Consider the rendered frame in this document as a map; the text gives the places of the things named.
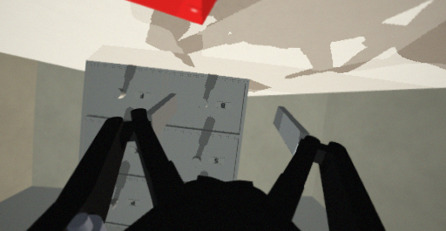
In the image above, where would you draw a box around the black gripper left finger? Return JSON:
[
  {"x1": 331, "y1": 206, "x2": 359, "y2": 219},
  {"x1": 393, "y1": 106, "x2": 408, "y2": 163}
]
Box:
[{"x1": 26, "y1": 93, "x2": 207, "y2": 231}]

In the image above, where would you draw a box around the grey chest of drawers with cream top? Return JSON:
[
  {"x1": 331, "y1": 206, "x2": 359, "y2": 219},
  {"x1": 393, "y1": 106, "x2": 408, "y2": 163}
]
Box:
[{"x1": 78, "y1": 60, "x2": 250, "y2": 228}]

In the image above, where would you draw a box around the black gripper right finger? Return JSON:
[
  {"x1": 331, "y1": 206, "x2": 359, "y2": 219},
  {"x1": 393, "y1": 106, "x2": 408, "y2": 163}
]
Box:
[{"x1": 246, "y1": 106, "x2": 386, "y2": 231}]

